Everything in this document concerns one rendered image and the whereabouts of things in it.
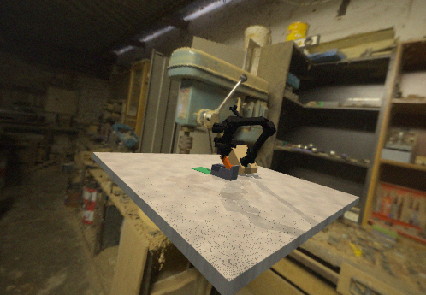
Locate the orange l-shaped part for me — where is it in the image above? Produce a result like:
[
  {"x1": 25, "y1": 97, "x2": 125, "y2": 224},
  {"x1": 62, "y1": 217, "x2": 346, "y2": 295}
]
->
[{"x1": 220, "y1": 155, "x2": 233, "y2": 169}]

